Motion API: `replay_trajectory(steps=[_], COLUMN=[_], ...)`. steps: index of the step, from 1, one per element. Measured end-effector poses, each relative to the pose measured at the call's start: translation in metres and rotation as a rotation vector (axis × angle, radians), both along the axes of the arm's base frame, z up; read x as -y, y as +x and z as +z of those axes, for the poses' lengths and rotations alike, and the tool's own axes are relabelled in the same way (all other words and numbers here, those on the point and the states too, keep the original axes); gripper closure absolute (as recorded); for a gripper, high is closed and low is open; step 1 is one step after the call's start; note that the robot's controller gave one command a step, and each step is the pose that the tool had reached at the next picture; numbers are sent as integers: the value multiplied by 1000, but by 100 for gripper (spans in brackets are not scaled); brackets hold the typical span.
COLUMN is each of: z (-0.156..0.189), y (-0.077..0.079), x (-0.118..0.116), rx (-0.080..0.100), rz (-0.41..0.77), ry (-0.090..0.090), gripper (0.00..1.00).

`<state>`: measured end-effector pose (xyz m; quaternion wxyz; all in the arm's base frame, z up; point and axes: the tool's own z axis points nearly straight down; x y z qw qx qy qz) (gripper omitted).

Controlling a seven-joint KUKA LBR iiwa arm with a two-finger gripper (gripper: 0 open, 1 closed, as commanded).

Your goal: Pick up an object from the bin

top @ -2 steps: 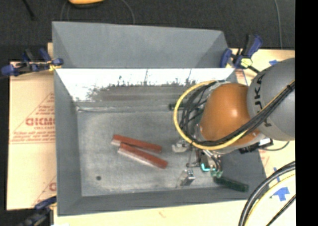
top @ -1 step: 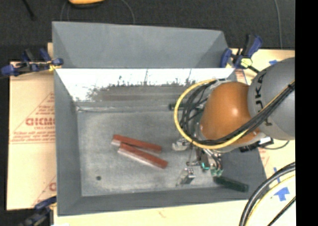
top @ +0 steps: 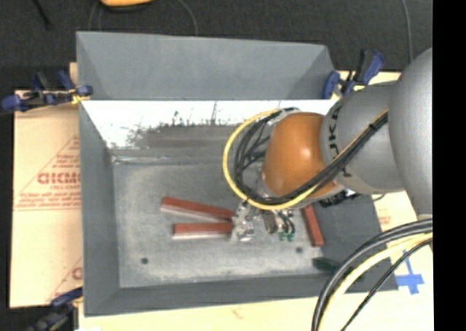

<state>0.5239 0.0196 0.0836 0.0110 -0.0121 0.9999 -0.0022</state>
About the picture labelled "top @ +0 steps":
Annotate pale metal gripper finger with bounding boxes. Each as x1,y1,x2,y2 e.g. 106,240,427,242
230,223,258,244
232,201,258,224

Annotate red-brown flat block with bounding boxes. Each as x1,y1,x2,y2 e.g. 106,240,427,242
159,196,236,223
170,220,236,242
299,205,325,248

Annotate grey metal bin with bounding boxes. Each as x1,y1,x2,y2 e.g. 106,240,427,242
75,31,398,316

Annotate brown cardboard board, red print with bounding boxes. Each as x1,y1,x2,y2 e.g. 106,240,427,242
8,62,419,309

